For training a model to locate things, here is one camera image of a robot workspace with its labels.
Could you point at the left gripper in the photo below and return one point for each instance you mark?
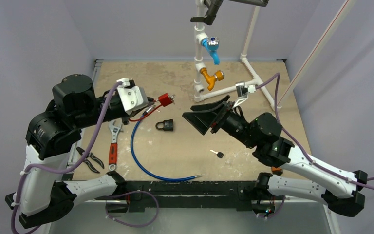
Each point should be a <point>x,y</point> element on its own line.
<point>126,115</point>

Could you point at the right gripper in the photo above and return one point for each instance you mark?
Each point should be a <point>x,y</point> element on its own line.
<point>219,117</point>

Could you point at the red cable seal lock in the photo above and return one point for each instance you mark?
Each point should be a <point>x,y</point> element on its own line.
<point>163,100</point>

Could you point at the black padlock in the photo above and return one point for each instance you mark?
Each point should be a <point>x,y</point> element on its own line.
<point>165,125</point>

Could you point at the key bunch with black fob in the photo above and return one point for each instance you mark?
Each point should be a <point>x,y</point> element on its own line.
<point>172,97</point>

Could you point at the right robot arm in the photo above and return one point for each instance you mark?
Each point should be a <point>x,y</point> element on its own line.
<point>338,189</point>

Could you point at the orange faucet valve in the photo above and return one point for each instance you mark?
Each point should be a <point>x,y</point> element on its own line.
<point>211,79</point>

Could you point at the blue faucet valve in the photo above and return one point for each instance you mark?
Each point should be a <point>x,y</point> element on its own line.
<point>211,44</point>

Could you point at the black pliers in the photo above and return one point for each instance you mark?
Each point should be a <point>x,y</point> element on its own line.
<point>89,162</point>

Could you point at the orange tool at right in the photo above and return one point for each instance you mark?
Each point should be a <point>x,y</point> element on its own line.
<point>276,171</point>

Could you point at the white diagonal pole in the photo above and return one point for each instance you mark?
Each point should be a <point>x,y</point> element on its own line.
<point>322,41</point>

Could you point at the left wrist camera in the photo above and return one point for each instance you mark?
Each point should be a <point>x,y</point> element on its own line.
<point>133,98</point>

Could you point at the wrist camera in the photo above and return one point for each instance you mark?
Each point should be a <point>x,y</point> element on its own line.
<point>243,90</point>
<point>133,98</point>

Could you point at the red handled adjustable wrench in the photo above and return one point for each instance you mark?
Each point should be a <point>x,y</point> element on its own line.
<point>115,127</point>

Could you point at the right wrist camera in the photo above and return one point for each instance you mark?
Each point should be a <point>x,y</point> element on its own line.
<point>243,90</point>

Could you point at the white PVC pipe frame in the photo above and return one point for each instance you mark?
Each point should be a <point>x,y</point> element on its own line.
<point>240,71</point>

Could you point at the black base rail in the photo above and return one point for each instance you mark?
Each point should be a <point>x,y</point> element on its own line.
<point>237,195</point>

